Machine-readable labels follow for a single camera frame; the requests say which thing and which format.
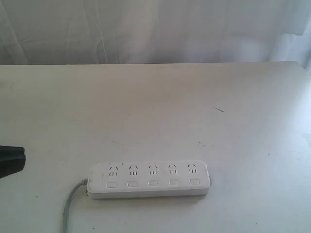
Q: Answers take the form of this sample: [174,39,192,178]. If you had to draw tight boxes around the white five-outlet power strip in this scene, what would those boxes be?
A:
[87,160,211,199]

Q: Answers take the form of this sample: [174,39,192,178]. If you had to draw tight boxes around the white backdrop curtain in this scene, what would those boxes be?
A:
[0,0,311,71]

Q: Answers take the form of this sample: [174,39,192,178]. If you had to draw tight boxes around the gray cable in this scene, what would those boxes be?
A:
[62,179,88,233]

